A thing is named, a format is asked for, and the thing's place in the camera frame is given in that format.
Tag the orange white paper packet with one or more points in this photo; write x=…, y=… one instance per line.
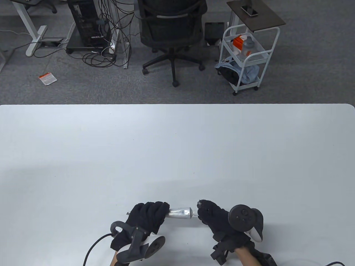
x=47, y=78

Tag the person's right hand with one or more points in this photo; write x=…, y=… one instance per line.
x=215, y=217

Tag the black bag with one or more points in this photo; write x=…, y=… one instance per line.
x=230, y=75

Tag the black smartphone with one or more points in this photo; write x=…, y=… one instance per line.
x=249, y=11

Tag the person's left forearm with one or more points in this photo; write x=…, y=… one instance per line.
x=114, y=260

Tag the black white right hand controller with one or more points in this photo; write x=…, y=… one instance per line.
x=242, y=217

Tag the white desk leg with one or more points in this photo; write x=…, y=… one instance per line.
x=32, y=30

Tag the clear bottle grey cap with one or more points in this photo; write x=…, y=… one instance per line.
x=248, y=45

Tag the black white hand controller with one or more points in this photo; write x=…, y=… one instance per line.
x=242, y=217
x=136, y=250

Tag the silver toothpaste tube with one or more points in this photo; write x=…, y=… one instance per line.
x=180, y=212

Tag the light blue cloth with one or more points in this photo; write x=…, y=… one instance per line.
x=251, y=73

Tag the black white left hand controller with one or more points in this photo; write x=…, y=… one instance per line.
x=136, y=250

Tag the black wheeled tower base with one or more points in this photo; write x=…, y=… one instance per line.
x=75, y=44

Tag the black flat box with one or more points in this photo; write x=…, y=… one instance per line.
x=214, y=32

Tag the black computer tower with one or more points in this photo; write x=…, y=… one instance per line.
x=88, y=22

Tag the person's left hand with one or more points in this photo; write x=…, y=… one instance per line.
x=148, y=216

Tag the white rolling cart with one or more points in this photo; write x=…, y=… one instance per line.
x=267, y=44

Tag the orange white box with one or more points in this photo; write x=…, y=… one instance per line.
x=238, y=43

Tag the black mesh office chair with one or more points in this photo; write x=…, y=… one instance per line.
x=172, y=25

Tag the person's right forearm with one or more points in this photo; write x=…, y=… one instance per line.
x=246, y=257

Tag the dark brown side tabletop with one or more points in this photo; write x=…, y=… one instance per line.
x=263, y=15

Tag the black power strip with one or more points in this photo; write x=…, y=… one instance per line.
x=51, y=43

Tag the white metal desk rail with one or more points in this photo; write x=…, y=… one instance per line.
x=123, y=41

